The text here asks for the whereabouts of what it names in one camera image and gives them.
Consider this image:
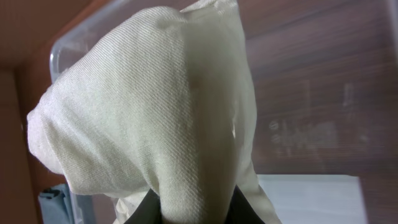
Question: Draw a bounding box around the cream cloth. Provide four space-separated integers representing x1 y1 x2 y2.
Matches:
27 1 279 223

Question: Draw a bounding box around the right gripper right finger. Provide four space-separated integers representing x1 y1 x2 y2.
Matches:
224 186 265 224

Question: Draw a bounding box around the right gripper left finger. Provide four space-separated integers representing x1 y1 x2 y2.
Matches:
124 189 162 224

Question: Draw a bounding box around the white label in bin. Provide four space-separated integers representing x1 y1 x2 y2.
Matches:
258 175 368 224

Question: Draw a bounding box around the clear plastic storage bin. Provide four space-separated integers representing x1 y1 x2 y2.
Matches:
49 0 398 224

